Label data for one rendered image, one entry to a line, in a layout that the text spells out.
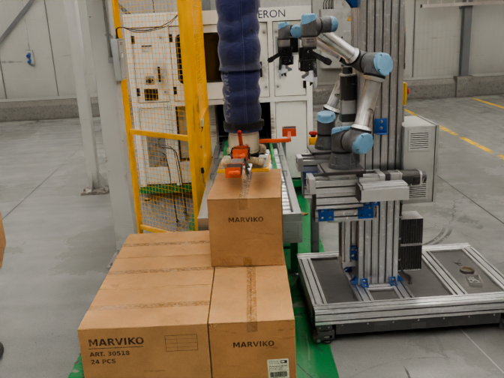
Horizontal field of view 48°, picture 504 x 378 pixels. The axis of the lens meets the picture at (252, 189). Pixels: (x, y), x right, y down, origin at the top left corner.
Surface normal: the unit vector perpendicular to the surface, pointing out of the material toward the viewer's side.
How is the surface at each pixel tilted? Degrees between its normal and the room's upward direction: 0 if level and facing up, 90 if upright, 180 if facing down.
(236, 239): 90
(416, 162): 90
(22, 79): 90
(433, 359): 0
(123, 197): 90
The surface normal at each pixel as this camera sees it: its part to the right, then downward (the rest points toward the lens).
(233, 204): -0.05, 0.29
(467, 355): -0.04, -0.96
